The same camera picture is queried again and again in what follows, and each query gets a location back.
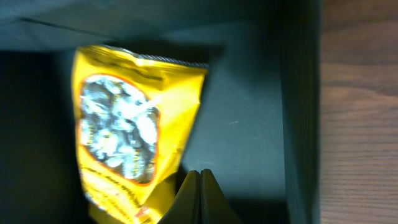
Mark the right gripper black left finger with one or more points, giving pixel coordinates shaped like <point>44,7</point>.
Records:
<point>186,206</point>

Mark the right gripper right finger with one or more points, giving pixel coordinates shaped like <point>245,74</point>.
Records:
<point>215,209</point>

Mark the black gift box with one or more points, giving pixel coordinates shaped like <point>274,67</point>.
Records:
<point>256,129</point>

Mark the yellow Hacks candy bag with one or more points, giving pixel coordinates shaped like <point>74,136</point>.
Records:
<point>133,117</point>

